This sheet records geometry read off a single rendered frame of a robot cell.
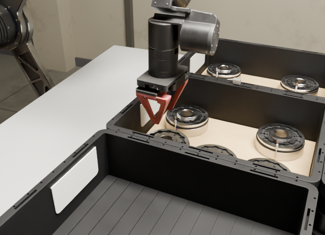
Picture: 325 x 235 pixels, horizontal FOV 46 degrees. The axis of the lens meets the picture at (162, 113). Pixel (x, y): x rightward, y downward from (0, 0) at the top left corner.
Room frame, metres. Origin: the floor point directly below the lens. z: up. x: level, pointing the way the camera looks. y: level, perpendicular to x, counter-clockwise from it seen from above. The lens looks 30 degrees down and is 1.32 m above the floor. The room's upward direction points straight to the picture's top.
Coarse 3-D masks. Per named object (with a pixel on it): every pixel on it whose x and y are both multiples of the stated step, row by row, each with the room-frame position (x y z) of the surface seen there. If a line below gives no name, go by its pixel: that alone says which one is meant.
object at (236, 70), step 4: (212, 64) 1.09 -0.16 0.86; (216, 64) 1.10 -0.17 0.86; (220, 64) 1.10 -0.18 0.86; (228, 64) 1.10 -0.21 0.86; (232, 64) 1.09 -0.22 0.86; (208, 68) 1.06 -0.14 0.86; (212, 68) 1.06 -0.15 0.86; (232, 68) 1.06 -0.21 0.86; (236, 68) 1.07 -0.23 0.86; (208, 72) 1.04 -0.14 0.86; (212, 72) 1.03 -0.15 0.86; (216, 72) 1.04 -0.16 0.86; (220, 72) 1.03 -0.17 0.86; (224, 72) 1.03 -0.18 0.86; (228, 72) 1.03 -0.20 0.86; (232, 72) 1.03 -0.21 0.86; (236, 72) 1.03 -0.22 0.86; (240, 72) 1.04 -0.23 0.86; (220, 76) 1.01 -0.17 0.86; (224, 76) 1.01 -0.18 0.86; (228, 76) 1.01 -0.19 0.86; (232, 76) 1.01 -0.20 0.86
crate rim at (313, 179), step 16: (208, 80) 0.83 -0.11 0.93; (288, 96) 0.75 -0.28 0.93; (128, 112) 0.69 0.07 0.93; (112, 128) 0.62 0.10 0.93; (176, 144) 0.56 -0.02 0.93; (320, 144) 0.56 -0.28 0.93; (240, 160) 0.52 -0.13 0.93; (320, 160) 0.52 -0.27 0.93; (288, 176) 0.47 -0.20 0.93; (304, 176) 0.47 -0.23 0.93; (320, 176) 0.47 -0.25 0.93
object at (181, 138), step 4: (152, 132) 0.71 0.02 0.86; (156, 132) 0.71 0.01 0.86; (160, 132) 0.71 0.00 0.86; (164, 132) 0.71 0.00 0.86; (168, 132) 0.71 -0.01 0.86; (172, 132) 0.71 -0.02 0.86; (176, 132) 0.71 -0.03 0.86; (180, 132) 0.71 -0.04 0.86; (176, 136) 0.69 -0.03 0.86; (180, 136) 0.69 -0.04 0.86; (184, 136) 0.69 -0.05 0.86; (180, 140) 0.68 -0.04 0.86; (184, 140) 0.68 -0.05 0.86; (188, 140) 0.68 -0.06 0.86; (188, 144) 0.66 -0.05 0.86
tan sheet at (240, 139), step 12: (216, 120) 0.81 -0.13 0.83; (216, 132) 0.76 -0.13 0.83; (228, 132) 0.76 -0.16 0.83; (240, 132) 0.76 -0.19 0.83; (252, 132) 0.76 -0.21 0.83; (192, 144) 0.71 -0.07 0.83; (204, 144) 0.71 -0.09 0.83; (216, 144) 0.71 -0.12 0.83; (228, 144) 0.71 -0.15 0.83; (240, 144) 0.71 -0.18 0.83; (252, 144) 0.71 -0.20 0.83; (312, 144) 0.71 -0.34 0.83; (240, 156) 0.66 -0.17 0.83; (252, 156) 0.66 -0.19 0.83; (264, 156) 0.66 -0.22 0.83; (300, 156) 0.66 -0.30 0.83; (312, 156) 0.66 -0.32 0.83; (300, 168) 0.62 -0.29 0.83
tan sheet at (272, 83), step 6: (204, 72) 1.11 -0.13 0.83; (246, 78) 1.06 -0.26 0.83; (252, 78) 1.06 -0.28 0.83; (258, 78) 1.06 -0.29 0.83; (264, 78) 1.06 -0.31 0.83; (258, 84) 1.02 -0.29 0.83; (264, 84) 1.02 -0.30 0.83; (270, 84) 1.02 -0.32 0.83; (276, 84) 1.02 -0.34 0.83; (318, 90) 0.98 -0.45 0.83; (324, 90) 0.98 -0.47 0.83; (324, 96) 0.94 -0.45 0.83
